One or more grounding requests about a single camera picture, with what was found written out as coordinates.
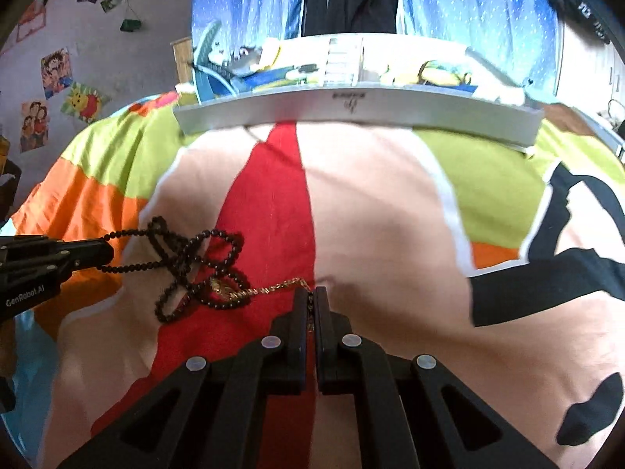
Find grey jewelry box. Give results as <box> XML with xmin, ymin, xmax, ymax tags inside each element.
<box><xmin>173</xmin><ymin>33</ymin><xmax>545</xmax><ymax>157</ymax></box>

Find yellow printed cloth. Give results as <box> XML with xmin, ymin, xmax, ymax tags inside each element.
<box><xmin>381</xmin><ymin>60</ymin><xmax>474</xmax><ymax>86</ymax></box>

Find cartoon family wall poster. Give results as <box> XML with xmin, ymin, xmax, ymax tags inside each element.
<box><xmin>20</xmin><ymin>100</ymin><xmax>50</xmax><ymax>153</ymax></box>

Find colourful printed blanket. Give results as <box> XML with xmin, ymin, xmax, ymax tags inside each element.
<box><xmin>0</xmin><ymin>93</ymin><xmax>625</xmax><ymax>469</ymax></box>

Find yellow cartoon wall sticker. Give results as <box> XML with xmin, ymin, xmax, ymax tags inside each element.
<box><xmin>61</xmin><ymin>83</ymin><xmax>111</xmax><ymax>123</ymax></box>

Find white wardrobe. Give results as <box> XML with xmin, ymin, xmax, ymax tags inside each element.
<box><xmin>557</xmin><ymin>24</ymin><xmax>625</xmax><ymax>118</ymax></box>

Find light blue plastic hoop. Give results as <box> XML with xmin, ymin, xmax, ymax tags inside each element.
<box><xmin>192</xmin><ymin>20</ymin><xmax>245</xmax><ymax>106</ymax></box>

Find blue dotted curtain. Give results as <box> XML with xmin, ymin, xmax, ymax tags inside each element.
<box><xmin>191</xmin><ymin>0</ymin><xmax>560</xmax><ymax>98</ymax></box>

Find wooden cabinet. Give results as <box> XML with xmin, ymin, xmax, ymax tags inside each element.
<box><xmin>171</xmin><ymin>38</ymin><xmax>196</xmax><ymax>86</ymax></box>

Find white ribbed holder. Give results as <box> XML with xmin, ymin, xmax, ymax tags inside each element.
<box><xmin>325</xmin><ymin>36</ymin><xmax>364</xmax><ymax>86</ymax></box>

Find black bead necklace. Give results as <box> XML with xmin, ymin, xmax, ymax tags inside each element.
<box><xmin>98</xmin><ymin>216</ymin><xmax>252</xmax><ymax>324</ymax></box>

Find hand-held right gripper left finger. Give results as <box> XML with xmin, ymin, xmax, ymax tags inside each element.
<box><xmin>56</xmin><ymin>287</ymin><xmax>313</xmax><ymax>469</ymax></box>

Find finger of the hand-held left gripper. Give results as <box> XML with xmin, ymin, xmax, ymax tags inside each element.
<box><xmin>0</xmin><ymin>235</ymin><xmax>105</xmax><ymax>254</ymax></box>
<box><xmin>0</xmin><ymin>240</ymin><xmax>116</xmax><ymax>284</ymax></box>

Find gold chain necklace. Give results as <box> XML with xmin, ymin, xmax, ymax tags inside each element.
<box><xmin>210</xmin><ymin>277</ymin><xmax>316</xmax><ymax>338</ymax></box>

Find red outlined wall paper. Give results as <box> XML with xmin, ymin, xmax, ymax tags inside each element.
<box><xmin>17</xmin><ymin>0</ymin><xmax>54</xmax><ymax>42</ymax></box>

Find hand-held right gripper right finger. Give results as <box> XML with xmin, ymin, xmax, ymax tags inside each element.
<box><xmin>312</xmin><ymin>286</ymin><xmax>560</xmax><ymax>469</ymax></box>

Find black printed strap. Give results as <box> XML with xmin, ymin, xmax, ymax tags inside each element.
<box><xmin>543</xmin><ymin>0</ymin><xmax>612</xmax><ymax>45</ymax></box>

